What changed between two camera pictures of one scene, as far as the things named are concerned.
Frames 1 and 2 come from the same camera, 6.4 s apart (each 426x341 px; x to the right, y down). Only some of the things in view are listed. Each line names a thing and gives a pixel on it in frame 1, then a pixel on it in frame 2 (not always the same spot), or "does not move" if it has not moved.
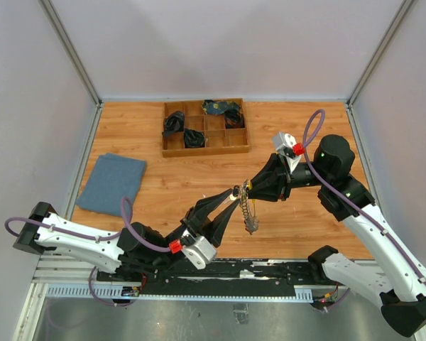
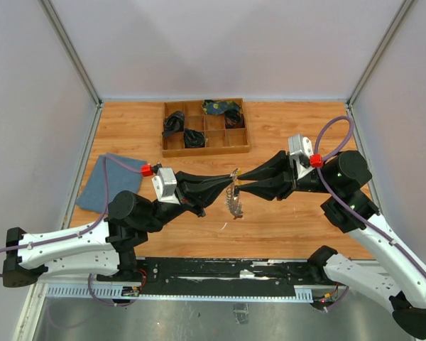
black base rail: x=253 y=273 does not move
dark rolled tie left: x=174 y=123 does not move
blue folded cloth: x=112 y=177 does not move
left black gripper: x=197 y=219 -> x=197 y=192
